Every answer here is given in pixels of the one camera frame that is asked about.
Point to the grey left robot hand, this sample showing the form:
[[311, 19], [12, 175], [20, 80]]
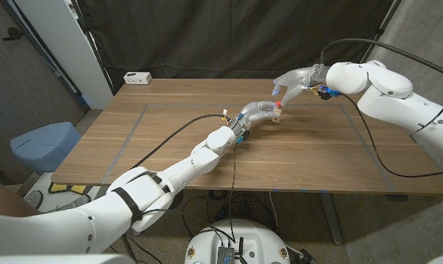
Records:
[[252, 111]]

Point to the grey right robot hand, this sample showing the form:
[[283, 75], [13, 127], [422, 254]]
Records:
[[298, 78]]

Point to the small red-capped bottle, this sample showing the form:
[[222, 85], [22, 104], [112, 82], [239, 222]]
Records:
[[277, 118]]

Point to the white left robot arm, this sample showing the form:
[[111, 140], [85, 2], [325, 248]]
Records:
[[148, 194]]

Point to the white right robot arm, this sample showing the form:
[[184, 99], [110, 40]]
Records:
[[390, 95]]

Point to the black backdrop cloth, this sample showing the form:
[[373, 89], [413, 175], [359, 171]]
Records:
[[225, 36]]

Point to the black backdrop stand pole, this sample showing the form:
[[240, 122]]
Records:
[[380, 31], [95, 49]]

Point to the wooden table panel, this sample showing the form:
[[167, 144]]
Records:
[[135, 128]]

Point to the white power strip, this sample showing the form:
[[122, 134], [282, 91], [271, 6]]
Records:
[[137, 77]]

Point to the white robot torso base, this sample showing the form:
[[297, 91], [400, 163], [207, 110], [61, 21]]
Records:
[[258, 238]]

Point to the white table leg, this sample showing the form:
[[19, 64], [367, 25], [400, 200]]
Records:
[[331, 220]]

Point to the grey electronics module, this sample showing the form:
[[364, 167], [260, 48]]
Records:
[[226, 255]]

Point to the black backdrop stand foot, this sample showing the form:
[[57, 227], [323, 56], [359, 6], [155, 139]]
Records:
[[397, 198]]

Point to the yellow black hazard strip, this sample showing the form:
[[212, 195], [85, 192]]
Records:
[[69, 188]]

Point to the blue padded bin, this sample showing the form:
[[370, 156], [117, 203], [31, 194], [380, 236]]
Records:
[[45, 146]]

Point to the white sneaker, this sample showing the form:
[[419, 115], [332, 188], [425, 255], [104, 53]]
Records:
[[32, 199]]

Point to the person's bare leg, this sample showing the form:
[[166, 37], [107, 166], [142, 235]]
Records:
[[5, 203]]

